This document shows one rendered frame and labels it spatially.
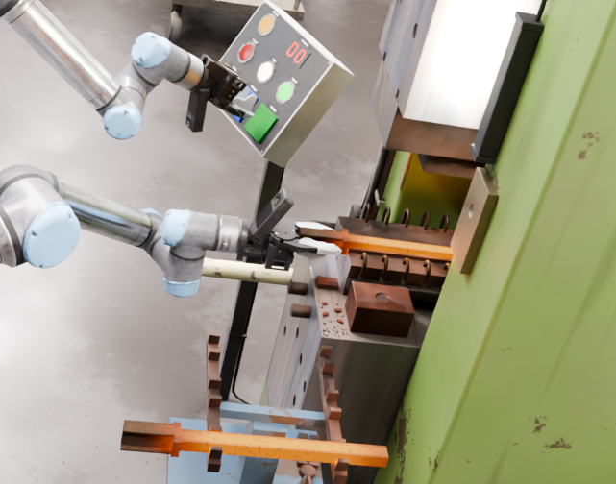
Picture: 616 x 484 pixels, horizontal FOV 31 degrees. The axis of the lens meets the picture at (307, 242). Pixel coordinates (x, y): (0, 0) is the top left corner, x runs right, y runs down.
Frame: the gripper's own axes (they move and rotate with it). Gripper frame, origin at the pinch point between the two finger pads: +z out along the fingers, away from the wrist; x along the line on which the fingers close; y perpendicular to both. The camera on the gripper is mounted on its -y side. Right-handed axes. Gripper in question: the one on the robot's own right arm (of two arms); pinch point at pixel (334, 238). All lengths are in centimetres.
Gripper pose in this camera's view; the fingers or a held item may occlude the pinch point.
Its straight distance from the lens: 233.0
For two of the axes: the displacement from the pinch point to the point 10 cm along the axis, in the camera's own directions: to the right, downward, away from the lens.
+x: 0.9, 5.8, -8.1
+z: 9.7, 1.2, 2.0
